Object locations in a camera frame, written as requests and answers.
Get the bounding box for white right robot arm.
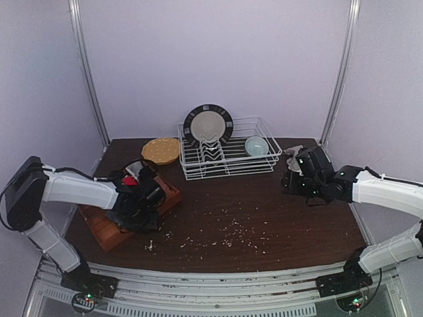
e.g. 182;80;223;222
281;145;422;281

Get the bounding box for white wire dish rack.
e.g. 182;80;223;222
177;117;282;180

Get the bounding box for grey rolled sock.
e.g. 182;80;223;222
125;160;143;178

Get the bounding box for right aluminium frame post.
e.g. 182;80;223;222
320;0;361;147

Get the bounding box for left aluminium frame post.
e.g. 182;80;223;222
68;0;110;147

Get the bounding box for aluminium frame post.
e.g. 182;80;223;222
320;0;361;147
68;0;110;147

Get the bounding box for red rolled underwear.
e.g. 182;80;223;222
122;176;137;186

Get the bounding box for black rimmed grey plate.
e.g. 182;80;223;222
182;104;234;147

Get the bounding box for yellow dotted plate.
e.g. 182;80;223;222
141;138;180;165

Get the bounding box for aluminium front rail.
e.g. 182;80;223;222
22;260;412;316

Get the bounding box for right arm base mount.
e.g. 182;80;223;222
316;247;373;314

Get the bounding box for grey striped boxer underwear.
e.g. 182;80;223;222
106;210;131;230

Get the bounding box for brown wooden organizer box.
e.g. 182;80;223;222
78;160;181;252

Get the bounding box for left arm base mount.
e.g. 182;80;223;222
56;262;118;316

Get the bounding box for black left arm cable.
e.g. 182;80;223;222
0;158;149;232

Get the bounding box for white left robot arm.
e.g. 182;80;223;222
1;156;167;276

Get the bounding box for grey beige sock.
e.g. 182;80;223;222
284;145;305;173

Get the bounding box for light blue bowl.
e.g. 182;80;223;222
245;136;269;157

